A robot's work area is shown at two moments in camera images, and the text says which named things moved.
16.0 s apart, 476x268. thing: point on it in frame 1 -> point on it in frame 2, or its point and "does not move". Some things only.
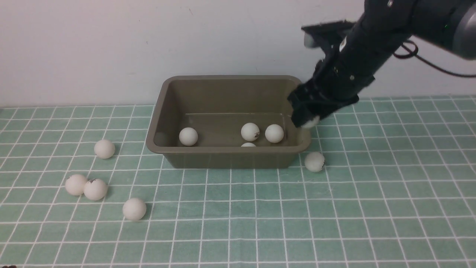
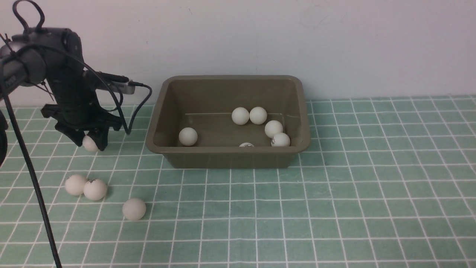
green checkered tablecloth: x=385 y=182 does not move
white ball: x=274 y=133 -> x=258 y=115
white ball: x=134 y=209 does not move
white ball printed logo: x=312 y=123 -> x=280 y=139
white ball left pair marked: x=95 y=189 does not move
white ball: x=250 y=131 -> x=240 y=115
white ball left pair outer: x=74 y=184 does not move
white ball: x=188 y=136 does not move
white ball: x=104 y=149 -> x=89 y=144
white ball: x=314 y=161 -> x=246 y=144
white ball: x=248 y=144 -> x=273 y=127
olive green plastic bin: x=237 y=121 does not move
